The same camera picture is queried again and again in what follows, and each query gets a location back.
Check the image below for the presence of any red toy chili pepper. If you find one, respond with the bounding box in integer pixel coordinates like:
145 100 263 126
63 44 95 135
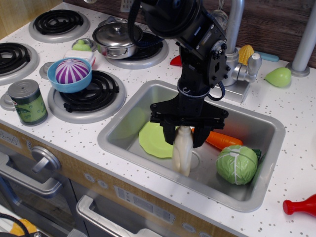
170 55 182 67

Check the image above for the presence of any purple striped toy onion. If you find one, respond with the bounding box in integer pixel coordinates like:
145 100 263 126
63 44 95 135
55 58 90 84

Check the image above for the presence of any silver toy faucet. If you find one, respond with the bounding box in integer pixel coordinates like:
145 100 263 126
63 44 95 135
222 0 262 103

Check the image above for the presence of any green toy cabbage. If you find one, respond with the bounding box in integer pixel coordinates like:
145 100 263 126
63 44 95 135
216 145 258 185

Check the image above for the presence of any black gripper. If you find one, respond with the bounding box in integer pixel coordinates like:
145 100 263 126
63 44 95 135
150 93 229 148

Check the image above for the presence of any silver support pole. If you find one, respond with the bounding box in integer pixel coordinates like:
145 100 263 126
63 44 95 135
286 4 316 78

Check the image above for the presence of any silver hanging ladle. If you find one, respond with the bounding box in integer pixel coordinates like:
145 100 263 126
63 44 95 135
212 0 229 30

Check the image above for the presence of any yellow object with black cable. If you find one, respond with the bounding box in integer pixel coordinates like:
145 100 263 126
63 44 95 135
0 213 38 237

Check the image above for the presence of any orange toy carrot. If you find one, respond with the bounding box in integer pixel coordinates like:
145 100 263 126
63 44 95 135
206 131 243 150

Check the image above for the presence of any silver metal sink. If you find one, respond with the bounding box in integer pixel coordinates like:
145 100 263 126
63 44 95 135
97 79 286 212

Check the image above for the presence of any light blue utensil handle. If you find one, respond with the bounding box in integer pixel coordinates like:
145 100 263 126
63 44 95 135
255 51 279 62

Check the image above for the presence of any white toy soap block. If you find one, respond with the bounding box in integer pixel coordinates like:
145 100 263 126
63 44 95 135
63 50 96 66

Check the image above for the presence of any front left black burner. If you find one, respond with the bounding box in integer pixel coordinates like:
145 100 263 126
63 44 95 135
0 42 39 85

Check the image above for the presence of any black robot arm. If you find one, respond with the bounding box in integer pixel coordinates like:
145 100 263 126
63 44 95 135
128 0 230 148

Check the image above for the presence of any silver dishwasher door handle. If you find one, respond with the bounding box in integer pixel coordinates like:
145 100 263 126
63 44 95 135
76 195 160 237

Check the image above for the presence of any green toy pear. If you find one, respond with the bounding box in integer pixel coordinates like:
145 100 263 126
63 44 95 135
264 67 291 87

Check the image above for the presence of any light green plastic plate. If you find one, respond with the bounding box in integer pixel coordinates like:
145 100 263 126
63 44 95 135
139 121 173 158

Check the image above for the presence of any silver oven door handle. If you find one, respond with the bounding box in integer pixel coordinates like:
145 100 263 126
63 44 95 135
0 152 63 198

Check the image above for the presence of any black burner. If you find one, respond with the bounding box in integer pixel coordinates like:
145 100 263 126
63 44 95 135
48 71 126 124
0 42 39 85
106 40 169 70
29 9 90 43

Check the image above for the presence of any blue plastic bowl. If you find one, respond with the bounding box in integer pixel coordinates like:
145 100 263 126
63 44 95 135
47 58 92 93

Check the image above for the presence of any silver oven knob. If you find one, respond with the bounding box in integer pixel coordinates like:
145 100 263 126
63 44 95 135
31 146 61 173

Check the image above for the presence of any green toy vegetable piece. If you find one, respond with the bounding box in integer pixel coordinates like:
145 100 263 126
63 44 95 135
72 39 92 51

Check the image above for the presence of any yellow toy corn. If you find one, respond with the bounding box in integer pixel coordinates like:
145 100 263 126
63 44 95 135
238 44 254 65

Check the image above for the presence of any silver pot with lid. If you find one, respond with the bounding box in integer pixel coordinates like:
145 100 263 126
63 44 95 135
92 20 143 59

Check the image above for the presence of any green labelled toy can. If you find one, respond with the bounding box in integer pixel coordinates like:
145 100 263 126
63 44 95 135
7 79 48 126

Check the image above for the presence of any back right black burner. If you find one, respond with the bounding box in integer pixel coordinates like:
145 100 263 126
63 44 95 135
106 40 169 70

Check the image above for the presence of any back left black burner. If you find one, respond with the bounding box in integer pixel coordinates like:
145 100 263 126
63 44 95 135
29 9 90 43

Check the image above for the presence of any red toy bottle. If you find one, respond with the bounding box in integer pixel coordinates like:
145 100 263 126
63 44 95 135
282 195 316 217

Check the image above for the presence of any cream detergent bottle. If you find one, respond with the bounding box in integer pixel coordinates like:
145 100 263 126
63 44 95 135
172 126 193 177

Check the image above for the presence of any front right black burner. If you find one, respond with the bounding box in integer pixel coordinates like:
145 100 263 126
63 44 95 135
48 71 126 124

